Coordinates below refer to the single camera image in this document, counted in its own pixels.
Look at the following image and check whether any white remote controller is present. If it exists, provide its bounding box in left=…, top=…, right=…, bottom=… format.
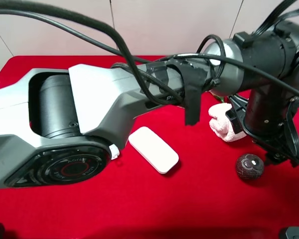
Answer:
left=109, top=144, right=120, bottom=160

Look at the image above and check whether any white rounded flat box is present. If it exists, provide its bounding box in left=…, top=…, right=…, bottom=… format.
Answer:
left=128, top=126, right=179, bottom=174

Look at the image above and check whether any pink rolled towel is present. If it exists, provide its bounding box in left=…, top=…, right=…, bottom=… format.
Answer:
left=208, top=103, right=247, bottom=142

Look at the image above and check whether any black cable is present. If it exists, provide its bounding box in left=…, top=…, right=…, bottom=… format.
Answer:
left=0, top=1, right=299, bottom=105

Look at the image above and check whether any dark marbled ball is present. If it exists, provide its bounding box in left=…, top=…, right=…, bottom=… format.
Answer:
left=235, top=154, right=265, bottom=182

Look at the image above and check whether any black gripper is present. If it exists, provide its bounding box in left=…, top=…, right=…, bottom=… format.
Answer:
left=226, top=90, right=299, bottom=167

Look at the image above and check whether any dark object bottom right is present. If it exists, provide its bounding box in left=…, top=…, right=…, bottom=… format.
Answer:
left=279, top=227, right=299, bottom=239

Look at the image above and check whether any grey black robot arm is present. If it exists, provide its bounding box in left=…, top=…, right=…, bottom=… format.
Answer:
left=0, top=20, right=299, bottom=189

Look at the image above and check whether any purple toy eggplant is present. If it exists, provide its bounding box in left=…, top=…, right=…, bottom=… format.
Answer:
left=209, top=91, right=226, bottom=103

